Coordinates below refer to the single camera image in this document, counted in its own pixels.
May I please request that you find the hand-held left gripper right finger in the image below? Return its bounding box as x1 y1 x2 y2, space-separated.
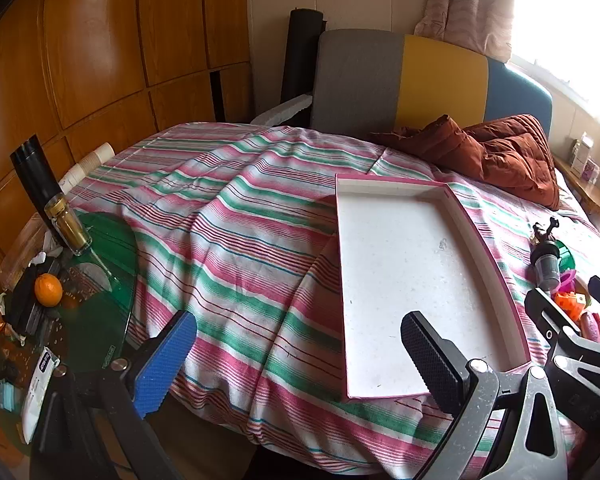
401 311 568 480

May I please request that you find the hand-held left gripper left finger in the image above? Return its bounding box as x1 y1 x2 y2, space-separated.
30 311 198 480

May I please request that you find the orange block toy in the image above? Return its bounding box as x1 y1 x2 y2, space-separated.
554 291 591 311

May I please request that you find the clear cup with black lid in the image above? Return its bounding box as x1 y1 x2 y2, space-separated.
530 241 563 293

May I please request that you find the green spool toy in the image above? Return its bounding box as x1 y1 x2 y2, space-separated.
555 240 577 271

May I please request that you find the white tray with pink rim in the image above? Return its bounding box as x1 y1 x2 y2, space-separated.
334 173 531 402

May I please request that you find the green glass round table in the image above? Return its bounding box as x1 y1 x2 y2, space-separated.
0 210 138 456

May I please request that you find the wooden shelf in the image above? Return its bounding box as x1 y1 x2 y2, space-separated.
552 155 600 241

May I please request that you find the white pillow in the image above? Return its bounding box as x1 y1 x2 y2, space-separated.
555 167 591 216

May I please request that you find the white tube box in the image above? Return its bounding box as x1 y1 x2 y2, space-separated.
20 349 61 445

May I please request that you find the orange fruit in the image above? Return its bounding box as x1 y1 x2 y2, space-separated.
34 274 63 307

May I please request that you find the pink green striped blanket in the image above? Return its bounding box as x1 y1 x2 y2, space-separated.
62 122 600 476

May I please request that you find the white carton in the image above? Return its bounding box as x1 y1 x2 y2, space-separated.
570 132 596 171

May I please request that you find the black box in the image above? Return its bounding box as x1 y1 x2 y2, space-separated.
5 265 46 336

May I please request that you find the teal small box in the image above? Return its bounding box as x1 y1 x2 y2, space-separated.
0 382 23 411

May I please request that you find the crumpled white tissue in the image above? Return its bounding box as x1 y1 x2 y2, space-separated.
27 247 63 266

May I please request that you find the glass jar with gold lid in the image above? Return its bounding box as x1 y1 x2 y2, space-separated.
44 193 93 257

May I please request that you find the brown padded jacket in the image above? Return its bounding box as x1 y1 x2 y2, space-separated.
367 114 562 211

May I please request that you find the stack of paper cups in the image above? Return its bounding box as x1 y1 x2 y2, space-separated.
57 142 117 193

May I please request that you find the black thermos bottle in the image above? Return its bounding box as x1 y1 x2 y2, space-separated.
10 135 66 211

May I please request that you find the window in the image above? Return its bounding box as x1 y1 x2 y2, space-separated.
510 0 600 136

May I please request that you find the white foam piece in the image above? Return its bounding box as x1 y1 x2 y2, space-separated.
250 92 313 127

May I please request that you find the grey yellow blue headboard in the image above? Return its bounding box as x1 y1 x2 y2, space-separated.
310 29 553 141

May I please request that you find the pale patterned curtain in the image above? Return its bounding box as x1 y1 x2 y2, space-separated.
412 0 518 61

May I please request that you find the black rolled mat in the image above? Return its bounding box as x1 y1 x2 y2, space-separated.
280 8 328 111

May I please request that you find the wooden wardrobe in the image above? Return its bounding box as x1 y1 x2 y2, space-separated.
0 0 255 281

